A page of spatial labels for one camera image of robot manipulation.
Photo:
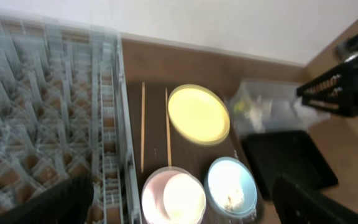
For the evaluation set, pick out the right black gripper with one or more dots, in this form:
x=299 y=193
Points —
x=336 y=91

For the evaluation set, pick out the black plastic tray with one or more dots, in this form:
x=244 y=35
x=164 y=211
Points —
x=286 y=152

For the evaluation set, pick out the wooden chopstick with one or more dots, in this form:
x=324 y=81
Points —
x=142 y=130
x=169 y=153

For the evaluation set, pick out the white napkin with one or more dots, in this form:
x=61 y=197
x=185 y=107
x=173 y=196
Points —
x=260 y=111

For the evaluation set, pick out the clear plastic bin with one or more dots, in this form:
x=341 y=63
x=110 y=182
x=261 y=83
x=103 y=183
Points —
x=287 y=111

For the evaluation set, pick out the grey plastic dish rack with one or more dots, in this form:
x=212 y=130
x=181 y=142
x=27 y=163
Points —
x=64 y=113

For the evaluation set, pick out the dark brown serving tray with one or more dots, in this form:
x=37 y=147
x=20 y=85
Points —
x=191 y=157

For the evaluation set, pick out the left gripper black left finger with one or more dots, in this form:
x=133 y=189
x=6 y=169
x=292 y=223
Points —
x=66 y=203

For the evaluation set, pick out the light blue bowl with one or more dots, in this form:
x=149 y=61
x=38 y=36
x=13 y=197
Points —
x=231 y=189

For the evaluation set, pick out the yellow round plate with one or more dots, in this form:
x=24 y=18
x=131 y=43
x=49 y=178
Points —
x=198 y=115

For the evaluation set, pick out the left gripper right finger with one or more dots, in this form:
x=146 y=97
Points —
x=297 y=203

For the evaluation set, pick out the pink round bowl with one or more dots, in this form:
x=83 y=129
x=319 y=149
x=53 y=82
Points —
x=171 y=195

